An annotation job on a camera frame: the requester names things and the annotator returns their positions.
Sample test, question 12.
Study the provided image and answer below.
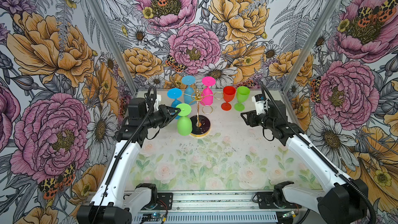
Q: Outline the red wine glass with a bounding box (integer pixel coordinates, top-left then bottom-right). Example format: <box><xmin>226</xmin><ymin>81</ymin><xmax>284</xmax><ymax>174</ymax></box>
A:
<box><xmin>221</xmin><ymin>86</ymin><xmax>236</xmax><ymax>111</ymax></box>

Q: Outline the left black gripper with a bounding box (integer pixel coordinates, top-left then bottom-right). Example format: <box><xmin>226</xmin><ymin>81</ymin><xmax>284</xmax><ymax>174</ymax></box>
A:
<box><xmin>143</xmin><ymin>104</ymin><xmax>181</xmax><ymax>128</ymax></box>

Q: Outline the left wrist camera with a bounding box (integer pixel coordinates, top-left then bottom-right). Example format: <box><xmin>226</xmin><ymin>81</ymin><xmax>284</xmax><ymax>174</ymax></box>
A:
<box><xmin>154</xmin><ymin>94</ymin><xmax>162</xmax><ymax>111</ymax></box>

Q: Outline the left green circuit board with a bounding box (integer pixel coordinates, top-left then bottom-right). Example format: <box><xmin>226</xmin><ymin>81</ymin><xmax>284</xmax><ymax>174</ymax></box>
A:
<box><xmin>140</xmin><ymin>213</ymin><xmax>167</xmax><ymax>224</ymax></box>

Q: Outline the back light blue wine glass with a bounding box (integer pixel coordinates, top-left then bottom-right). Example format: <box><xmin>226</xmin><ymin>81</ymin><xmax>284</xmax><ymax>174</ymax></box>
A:
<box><xmin>181</xmin><ymin>76</ymin><xmax>196</xmax><ymax>105</ymax></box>

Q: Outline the green circuit board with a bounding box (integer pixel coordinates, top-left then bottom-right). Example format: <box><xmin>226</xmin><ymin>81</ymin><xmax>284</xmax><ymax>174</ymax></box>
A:
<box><xmin>282</xmin><ymin>211</ymin><xmax>296</xmax><ymax>218</ymax></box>
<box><xmin>140</xmin><ymin>213</ymin><xmax>167</xmax><ymax>224</ymax></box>

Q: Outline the pink wine glass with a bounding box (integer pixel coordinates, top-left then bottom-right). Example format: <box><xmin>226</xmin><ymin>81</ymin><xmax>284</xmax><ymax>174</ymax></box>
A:
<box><xmin>201</xmin><ymin>76</ymin><xmax>216</xmax><ymax>106</ymax></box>

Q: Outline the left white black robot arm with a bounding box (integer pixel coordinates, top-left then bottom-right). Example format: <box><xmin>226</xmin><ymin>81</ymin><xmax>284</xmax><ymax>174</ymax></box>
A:
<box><xmin>76</xmin><ymin>95</ymin><xmax>181</xmax><ymax>224</ymax></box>

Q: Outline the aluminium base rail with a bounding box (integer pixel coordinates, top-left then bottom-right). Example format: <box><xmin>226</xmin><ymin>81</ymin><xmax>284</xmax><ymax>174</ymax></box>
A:
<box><xmin>79</xmin><ymin>189</ymin><xmax>349</xmax><ymax>215</ymax></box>

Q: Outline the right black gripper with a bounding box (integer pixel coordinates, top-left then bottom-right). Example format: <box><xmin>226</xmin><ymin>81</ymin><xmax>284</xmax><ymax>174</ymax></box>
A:
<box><xmin>240</xmin><ymin>110</ymin><xmax>275</xmax><ymax>130</ymax></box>

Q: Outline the gold wire wine glass rack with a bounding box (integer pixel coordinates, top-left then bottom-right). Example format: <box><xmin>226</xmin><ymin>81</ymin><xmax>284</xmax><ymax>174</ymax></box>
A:
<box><xmin>182</xmin><ymin>89</ymin><xmax>220</xmax><ymax>138</ymax></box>

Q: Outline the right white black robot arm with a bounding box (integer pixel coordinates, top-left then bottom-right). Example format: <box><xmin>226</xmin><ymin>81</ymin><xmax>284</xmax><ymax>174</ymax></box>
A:
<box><xmin>240</xmin><ymin>111</ymin><xmax>377</xmax><ymax>224</ymax></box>

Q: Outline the left blue wine glass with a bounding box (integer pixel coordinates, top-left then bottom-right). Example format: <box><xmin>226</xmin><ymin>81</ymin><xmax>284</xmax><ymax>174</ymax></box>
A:
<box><xmin>167</xmin><ymin>88</ymin><xmax>182</xmax><ymax>108</ymax></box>

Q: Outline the green wine glass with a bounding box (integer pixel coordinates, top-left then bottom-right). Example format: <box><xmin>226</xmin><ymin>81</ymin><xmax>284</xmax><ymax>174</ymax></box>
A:
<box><xmin>234</xmin><ymin>86</ymin><xmax>250</xmax><ymax>112</ymax></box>
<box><xmin>177</xmin><ymin>103</ymin><xmax>192</xmax><ymax>136</ymax></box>

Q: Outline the black corrugated cable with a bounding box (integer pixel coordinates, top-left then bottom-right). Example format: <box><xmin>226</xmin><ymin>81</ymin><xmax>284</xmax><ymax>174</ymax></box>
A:
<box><xmin>90</xmin><ymin>85</ymin><xmax>158</xmax><ymax>224</ymax></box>
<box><xmin>260</xmin><ymin>82</ymin><xmax>377</xmax><ymax>224</ymax></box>

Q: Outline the white vented cable duct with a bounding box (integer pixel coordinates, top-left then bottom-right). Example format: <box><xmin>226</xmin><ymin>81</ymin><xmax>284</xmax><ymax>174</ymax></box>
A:
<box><xmin>132</xmin><ymin>212</ymin><xmax>279</xmax><ymax>224</ymax></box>

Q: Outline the right green circuit board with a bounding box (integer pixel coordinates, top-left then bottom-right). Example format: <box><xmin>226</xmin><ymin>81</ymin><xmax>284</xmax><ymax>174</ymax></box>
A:
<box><xmin>282</xmin><ymin>211</ymin><xmax>296</xmax><ymax>218</ymax></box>

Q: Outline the left black corrugated cable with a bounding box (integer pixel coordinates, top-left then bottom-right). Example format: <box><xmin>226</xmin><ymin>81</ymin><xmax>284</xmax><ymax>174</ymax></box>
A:
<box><xmin>90</xmin><ymin>85</ymin><xmax>158</xmax><ymax>224</ymax></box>

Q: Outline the right black corrugated cable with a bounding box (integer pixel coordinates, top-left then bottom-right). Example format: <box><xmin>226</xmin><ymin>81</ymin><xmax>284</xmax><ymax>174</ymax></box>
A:
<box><xmin>260</xmin><ymin>82</ymin><xmax>377</xmax><ymax>224</ymax></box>

